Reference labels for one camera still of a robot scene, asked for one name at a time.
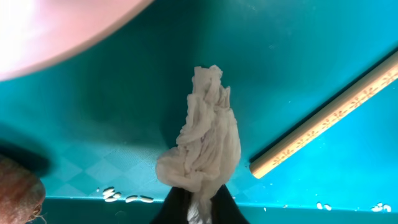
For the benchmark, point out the orange carrot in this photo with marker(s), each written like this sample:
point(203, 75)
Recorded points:
point(22, 193)

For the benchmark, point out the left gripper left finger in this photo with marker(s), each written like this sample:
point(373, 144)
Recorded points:
point(175, 207)

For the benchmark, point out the white tissue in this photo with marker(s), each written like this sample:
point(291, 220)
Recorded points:
point(208, 147)

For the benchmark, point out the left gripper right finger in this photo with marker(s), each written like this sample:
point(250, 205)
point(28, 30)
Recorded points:
point(224, 209)

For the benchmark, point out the wooden chopstick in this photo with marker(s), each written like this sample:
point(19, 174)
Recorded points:
point(365, 88)

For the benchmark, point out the pink plate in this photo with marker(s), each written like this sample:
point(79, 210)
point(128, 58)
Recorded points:
point(36, 34)

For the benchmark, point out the teal serving tray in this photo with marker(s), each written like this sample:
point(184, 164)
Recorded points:
point(93, 126)

